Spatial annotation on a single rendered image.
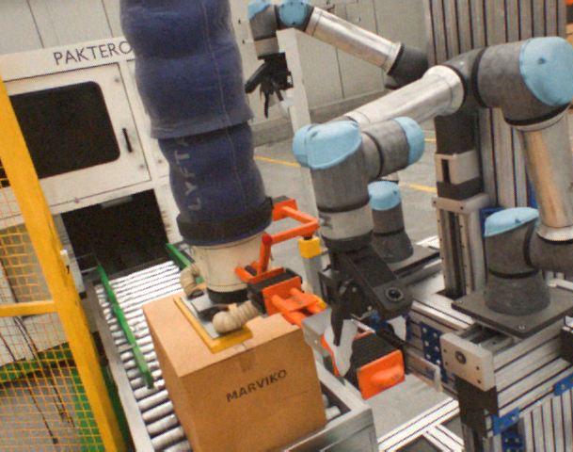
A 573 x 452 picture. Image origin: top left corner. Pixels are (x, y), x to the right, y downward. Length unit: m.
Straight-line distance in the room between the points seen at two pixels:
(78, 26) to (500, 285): 9.48
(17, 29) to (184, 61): 9.14
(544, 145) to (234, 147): 0.61
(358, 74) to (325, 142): 11.75
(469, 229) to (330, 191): 0.90
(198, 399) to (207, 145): 0.76
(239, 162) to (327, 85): 10.84
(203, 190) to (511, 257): 0.72
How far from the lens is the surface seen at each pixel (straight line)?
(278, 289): 1.10
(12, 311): 2.37
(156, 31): 1.18
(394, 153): 0.79
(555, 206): 1.24
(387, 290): 0.74
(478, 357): 1.36
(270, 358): 1.66
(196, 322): 1.36
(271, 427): 1.77
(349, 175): 0.73
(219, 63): 1.19
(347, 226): 0.75
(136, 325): 2.98
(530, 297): 1.42
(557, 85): 1.09
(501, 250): 1.38
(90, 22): 10.43
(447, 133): 1.54
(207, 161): 1.19
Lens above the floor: 1.73
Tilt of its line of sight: 18 degrees down
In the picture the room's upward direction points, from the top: 11 degrees counter-clockwise
